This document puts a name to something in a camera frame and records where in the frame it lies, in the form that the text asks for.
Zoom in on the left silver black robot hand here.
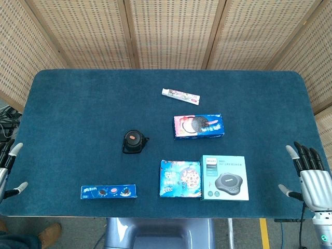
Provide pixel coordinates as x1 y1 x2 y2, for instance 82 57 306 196
0 140 29 205

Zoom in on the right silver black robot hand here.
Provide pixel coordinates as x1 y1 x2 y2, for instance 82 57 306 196
278 141 332 212

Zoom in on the dark blue trouser leg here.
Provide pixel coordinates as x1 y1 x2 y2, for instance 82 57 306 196
0 230 42 249

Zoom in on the yellow floor tape strip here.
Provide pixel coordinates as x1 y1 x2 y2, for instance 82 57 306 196
259 218 271 249

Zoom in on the brown shoe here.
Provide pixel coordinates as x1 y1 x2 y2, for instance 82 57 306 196
37 223 62 243

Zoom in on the teal speakerphone box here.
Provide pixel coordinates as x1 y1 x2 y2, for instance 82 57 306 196
200 155 250 201

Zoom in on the white metal table leg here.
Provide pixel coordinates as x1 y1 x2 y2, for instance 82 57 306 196
226 218 234 249

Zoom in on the long blue Oreo box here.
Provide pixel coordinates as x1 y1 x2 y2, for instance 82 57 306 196
80 184 137 200

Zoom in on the pink and blue Oreo box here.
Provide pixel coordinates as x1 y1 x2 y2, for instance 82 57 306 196
173 113 225 141

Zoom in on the square blue snack box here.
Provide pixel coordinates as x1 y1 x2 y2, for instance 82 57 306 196
159 159 202 198

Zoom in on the white toothpaste tube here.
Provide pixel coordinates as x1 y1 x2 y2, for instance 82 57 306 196
161 88 201 106

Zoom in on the blue-grey robot torso base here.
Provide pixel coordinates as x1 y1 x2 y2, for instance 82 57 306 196
104 217 216 249

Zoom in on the woven bamboo folding screen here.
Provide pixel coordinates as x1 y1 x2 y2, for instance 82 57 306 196
0 0 332 156

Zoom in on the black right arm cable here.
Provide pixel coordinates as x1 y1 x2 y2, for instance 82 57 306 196
298 202 307 249

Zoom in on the tangle of floor cables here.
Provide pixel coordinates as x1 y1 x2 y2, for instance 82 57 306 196
0 105 23 142

